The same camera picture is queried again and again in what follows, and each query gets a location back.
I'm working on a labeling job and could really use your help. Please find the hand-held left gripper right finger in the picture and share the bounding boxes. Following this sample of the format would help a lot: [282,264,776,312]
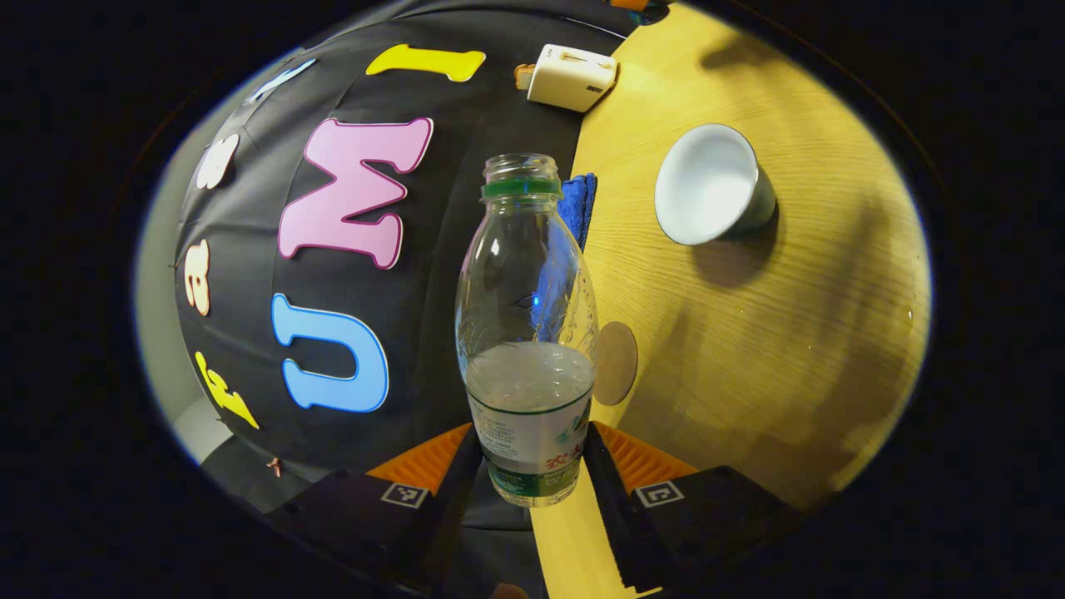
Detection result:
[584,422,801,592]

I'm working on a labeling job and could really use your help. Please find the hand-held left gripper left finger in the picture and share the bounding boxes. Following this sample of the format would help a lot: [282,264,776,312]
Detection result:
[266,423,483,597]

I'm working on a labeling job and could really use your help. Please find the clear plastic water bottle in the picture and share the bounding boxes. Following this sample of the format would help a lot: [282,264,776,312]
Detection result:
[455,153,600,508]

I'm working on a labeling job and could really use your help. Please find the round coaster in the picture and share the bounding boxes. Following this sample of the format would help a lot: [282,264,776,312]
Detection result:
[592,322,639,407]

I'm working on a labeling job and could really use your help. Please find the white teacup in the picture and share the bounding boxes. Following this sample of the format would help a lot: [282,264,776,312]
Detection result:
[654,123,778,247]

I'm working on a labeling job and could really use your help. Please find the white toaster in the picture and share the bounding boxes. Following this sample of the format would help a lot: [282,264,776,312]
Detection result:
[527,44,619,113]

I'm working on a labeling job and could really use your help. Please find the blue folded towel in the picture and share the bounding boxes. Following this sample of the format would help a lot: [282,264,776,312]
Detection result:
[556,172,599,252]

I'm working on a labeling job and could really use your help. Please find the black backdrop cloth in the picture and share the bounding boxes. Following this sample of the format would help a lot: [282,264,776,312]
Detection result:
[173,0,641,533]

